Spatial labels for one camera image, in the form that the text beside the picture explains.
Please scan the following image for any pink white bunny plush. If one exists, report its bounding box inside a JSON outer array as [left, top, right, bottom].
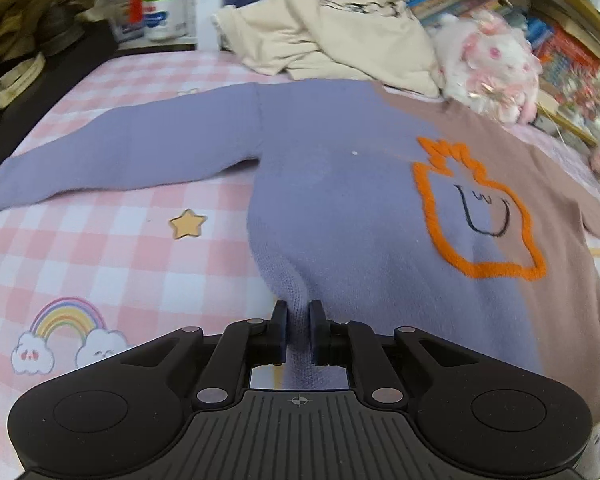
[[431, 10, 542, 125]]

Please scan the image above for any white plastic jar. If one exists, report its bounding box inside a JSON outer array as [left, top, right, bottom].
[[143, 0, 187, 41]]

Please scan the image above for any purple and mauve sweater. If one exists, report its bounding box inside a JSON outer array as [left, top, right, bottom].
[[0, 80, 600, 420]]

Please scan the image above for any pink checkered desk mat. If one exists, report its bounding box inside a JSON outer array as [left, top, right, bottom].
[[0, 49, 600, 480]]

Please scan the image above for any cream folded garment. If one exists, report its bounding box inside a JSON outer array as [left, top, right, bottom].
[[214, 0, 443, 98]]

